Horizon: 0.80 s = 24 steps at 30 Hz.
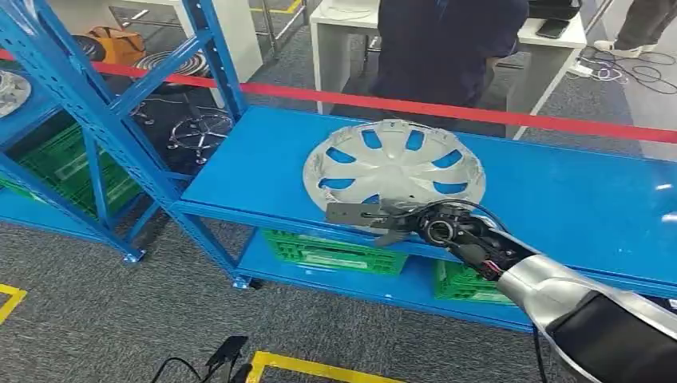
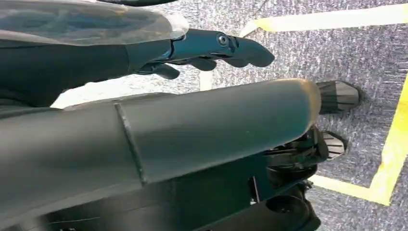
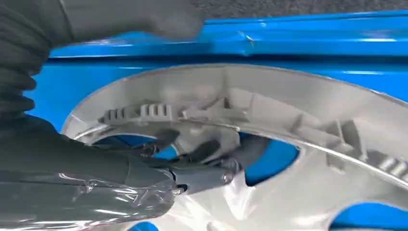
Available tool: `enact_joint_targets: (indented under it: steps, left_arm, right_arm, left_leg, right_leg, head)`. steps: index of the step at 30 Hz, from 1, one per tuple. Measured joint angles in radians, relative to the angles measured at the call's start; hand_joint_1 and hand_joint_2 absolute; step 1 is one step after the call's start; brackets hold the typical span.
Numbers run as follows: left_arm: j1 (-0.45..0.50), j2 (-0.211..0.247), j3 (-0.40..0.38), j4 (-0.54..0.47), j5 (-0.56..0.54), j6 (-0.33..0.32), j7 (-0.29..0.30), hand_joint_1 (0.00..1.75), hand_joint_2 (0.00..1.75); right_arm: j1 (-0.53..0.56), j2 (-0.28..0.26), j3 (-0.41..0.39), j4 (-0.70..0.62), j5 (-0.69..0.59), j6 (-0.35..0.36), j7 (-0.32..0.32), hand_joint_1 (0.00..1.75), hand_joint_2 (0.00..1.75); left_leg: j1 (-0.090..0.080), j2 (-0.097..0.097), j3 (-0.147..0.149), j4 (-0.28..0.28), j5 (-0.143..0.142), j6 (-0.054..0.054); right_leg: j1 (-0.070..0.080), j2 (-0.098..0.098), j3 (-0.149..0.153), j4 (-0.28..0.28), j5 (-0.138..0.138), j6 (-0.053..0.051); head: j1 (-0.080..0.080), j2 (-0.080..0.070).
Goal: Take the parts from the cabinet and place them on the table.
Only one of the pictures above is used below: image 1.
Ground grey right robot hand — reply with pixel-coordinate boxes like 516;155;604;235
370;200;427;248

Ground silver wheel hubcap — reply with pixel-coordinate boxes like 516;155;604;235
0;69;32;119
302;118;487;234

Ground green plastic crate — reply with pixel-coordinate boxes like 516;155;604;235
261;228;410;277
0;176;46;205
18;123;145;219
434;259;517;308

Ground red barrier belt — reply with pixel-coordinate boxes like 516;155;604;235
0;48;677;145

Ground large blue metal shelf rack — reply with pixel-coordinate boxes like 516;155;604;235
0;0;677;334

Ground person in dark top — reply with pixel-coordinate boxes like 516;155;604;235
369;0;530;128

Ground yellow floor tape square, torn corner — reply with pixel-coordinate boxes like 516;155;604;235
245;350;408;383

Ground white desk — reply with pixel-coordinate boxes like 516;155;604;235
309;0;588;142

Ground black left robot foot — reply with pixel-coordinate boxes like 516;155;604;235
204;335;255;383

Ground white power strip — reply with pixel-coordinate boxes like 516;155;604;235
567;59;595;79

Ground black smartphone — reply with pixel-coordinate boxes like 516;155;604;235
535;18;572;40

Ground white partition panel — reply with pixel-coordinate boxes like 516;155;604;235
174;0;264;110

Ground black bag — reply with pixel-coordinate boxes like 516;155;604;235
528;0;584;22

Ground black round stool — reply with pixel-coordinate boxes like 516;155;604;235
71;34;107;62
132;49;235;165

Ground person in grey trousers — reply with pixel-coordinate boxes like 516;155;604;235
593;0;677;60

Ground orange bag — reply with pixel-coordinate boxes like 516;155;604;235
85;26;148;68

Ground small blue metal shelf rack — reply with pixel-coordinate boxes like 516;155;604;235
0;71;147;264

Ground yellow floor tape corner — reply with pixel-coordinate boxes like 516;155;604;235
0;283;28;325

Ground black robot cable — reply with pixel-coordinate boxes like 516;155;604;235
150;357;205;383

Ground black floor cables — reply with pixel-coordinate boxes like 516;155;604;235
581;49;677;97

